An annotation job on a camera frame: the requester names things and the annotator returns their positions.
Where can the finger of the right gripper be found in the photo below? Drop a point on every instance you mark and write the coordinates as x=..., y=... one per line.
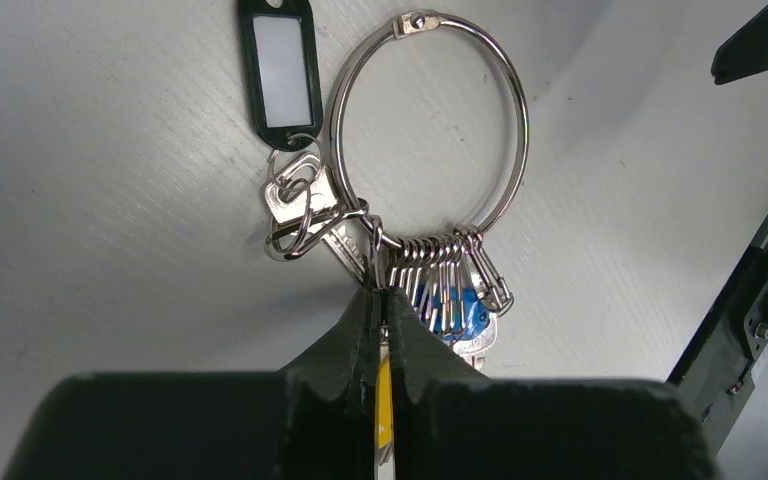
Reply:
x=745, y=53

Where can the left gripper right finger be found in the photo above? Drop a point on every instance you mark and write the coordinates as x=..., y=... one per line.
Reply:
x=452, y=422

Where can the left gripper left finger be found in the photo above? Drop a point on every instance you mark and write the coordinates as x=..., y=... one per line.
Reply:
x=312, y=419

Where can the keyring with keys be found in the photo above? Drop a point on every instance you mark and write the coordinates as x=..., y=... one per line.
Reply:
x=430, y=127

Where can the black fob key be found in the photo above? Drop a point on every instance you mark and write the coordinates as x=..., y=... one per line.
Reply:
x=279, y=52

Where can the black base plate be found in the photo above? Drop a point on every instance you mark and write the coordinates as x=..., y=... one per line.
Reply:
x=715, y=372

